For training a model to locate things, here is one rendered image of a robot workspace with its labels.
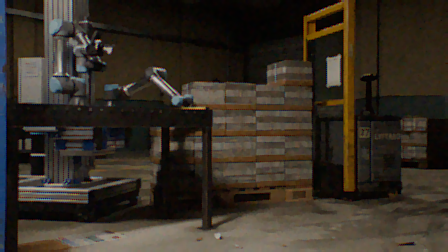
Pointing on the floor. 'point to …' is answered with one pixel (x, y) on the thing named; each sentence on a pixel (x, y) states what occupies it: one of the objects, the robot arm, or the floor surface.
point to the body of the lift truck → (367, 151)
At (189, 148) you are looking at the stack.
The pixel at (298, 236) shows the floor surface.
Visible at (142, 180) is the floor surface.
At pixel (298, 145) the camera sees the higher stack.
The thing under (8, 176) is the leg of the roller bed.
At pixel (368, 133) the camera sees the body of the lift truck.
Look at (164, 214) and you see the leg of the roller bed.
